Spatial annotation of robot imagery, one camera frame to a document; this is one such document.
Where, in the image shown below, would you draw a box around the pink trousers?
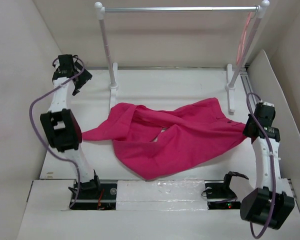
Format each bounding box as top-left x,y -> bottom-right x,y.
82,97 -> 245,180

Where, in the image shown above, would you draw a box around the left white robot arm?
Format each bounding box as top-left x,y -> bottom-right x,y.
40,54 -> 102,199

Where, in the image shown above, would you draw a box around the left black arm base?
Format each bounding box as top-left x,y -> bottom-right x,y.
69,181 -> 118,211

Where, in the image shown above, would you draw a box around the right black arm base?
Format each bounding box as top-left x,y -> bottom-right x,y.
201,171 -> 249,210

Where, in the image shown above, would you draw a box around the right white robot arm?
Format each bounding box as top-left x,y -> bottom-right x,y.
240,101 -> 295,230

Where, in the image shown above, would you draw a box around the pink plastic hanger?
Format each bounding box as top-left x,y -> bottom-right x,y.
236,12 -> 252,65

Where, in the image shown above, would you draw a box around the white clothes rack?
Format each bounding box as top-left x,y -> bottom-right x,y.
93,0 -> 271,116

